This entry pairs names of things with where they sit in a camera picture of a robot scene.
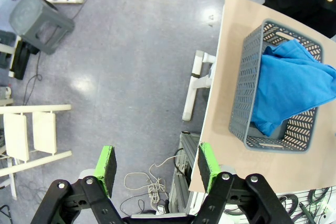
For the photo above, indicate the person in black t-shirt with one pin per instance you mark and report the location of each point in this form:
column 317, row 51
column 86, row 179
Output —
column 296, row 1

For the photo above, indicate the bright blue garment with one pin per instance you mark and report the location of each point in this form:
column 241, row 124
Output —
column 288, row 85

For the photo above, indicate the aluminium profile frame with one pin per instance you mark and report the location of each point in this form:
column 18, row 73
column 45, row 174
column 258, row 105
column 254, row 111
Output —
column 183, row 161

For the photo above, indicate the white table leg foot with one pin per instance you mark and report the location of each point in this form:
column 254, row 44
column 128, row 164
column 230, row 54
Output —
column 197, row 82

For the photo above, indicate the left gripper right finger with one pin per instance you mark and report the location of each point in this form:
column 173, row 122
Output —
column 207, row 166

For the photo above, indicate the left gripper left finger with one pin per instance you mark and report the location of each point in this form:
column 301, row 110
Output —
column 107, row 169

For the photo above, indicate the white folding chair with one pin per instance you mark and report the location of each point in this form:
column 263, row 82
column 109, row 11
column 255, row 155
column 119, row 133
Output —
column 31, row 134

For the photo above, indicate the grey plastic stool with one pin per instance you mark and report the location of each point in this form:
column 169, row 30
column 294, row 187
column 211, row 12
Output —
column 34, row 19

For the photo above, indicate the black floor base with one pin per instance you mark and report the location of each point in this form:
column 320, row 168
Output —
column 21, row 58

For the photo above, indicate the grey plastic lattice basket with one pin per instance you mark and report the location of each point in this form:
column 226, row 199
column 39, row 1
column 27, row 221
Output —
column 277, row 130

